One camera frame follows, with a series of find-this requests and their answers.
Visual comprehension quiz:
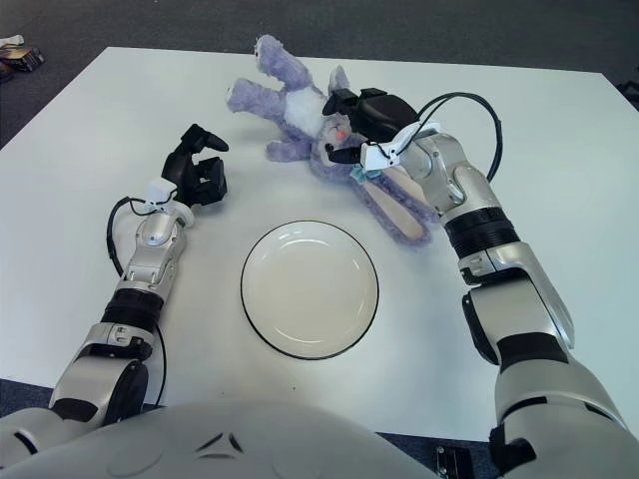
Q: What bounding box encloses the white right wrist cable clip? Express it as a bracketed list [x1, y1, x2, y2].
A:
[359, 121, 440, 174]

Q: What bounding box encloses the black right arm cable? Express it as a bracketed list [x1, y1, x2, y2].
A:
[411, 91, 503, 181]

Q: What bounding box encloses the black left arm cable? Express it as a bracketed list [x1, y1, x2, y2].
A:
[105, 197, 167, 408]

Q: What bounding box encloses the white plate with black rim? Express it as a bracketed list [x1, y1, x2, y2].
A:
[240, 219, 380, 361]

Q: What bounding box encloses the black office chair base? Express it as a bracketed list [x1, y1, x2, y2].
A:
[616, 82, 639, 109]

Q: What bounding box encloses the white left wrist cable clip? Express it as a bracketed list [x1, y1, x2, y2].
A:
[147, 178, 179, 206]

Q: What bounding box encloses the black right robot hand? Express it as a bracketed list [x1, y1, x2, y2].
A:
[322, 87, 418, 166]

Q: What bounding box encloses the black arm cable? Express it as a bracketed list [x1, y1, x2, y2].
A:
[411, 91, 503, 181]
[105, 197, 167, 408]

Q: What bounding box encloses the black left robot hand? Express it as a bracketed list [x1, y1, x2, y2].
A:
[162, 123, 231, 210]

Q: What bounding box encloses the black metal table bracket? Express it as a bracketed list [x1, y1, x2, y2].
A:
[433, 445, 473, 479]

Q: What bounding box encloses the grey robot torso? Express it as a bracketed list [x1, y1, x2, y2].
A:
[0, 398, 440, 479]

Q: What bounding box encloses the purple plush bunny doll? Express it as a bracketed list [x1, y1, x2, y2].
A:
[225, 33, 441, 246]

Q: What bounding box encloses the white wrist cable clip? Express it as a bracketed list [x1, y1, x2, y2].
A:
[147, 178, 179, 206]
[359, 121, 440, 174]

